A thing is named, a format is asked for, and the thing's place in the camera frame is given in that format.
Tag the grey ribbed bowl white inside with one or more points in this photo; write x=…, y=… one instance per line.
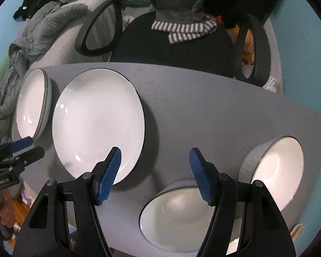
x=176, y=214
x=278, y=166

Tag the black office chair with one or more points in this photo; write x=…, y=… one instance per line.
x=198, y=53

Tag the black clothing pile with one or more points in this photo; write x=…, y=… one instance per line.
x=34, y=2

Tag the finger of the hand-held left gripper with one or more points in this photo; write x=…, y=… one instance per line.
x=21, y=143
x=32, y=155

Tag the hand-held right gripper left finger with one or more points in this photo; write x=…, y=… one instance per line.
x=108, y=178

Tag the dark grey garment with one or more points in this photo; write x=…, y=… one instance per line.
x=174, y=2

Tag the person's left hand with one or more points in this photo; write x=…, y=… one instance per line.
x=0, y=211

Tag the grey quilted duvet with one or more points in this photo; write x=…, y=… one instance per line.
x=42, y=24

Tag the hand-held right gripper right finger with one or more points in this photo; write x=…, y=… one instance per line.
x=200, y=178

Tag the orange yellow bag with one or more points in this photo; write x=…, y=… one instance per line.
x=247, y=50

